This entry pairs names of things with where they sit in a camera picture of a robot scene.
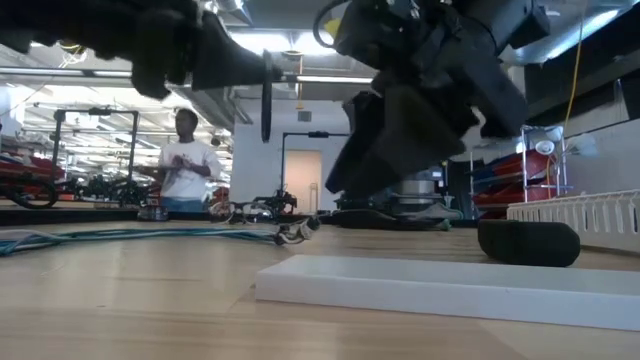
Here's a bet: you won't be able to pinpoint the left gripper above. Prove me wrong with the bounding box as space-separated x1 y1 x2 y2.
74 0 282 100

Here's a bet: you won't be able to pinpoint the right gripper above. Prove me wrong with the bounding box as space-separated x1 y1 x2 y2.
325 0 530 199

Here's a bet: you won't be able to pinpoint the multicolour wire bundle with connector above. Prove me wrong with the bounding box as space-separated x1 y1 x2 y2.
0 216 322 257

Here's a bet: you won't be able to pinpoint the pale door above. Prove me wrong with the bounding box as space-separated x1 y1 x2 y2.
284 149 324 212

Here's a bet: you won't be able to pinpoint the grey cylindrical machine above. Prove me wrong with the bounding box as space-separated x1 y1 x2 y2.
389 168 451 211

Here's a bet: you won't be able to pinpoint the black grey work gloves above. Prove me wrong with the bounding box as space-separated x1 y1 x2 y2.
330 202 464 232

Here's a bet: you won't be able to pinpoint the ceiling light strip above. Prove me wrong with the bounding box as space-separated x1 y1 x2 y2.
282 74 375 85

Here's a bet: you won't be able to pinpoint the red storage bin rack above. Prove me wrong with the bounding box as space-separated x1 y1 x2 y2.
0 153 67 182
471 148 557 207

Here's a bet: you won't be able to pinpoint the metal shelf rack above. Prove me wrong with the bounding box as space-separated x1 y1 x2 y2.
518 123 570 202

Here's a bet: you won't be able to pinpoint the yellow gripper tag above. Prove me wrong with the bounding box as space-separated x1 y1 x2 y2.
323 17 344 40

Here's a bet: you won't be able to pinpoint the person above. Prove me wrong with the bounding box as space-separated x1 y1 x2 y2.
134 107 224 214

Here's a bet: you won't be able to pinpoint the clear safety glasses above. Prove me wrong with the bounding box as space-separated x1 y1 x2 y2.
209 199 285 224

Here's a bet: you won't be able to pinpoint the distant black robot arms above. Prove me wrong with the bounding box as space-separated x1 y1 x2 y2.
64 174 162 207

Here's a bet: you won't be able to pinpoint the black round hoop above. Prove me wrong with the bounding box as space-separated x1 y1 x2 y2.
0 174 60 210

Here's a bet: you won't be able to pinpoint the white slotted cable duct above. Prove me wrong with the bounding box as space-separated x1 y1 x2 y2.
506 188 640 254

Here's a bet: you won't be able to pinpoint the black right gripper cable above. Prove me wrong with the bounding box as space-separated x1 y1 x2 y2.
312 0 352 50

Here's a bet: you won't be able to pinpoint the white flat duct cover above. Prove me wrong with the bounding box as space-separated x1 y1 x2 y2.
254 253 640 332

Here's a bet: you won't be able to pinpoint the yellow cable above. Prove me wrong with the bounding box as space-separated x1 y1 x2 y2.
563 4 587 137

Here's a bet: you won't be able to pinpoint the black aluminium table frame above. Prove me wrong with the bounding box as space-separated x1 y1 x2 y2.
0 207 481 229

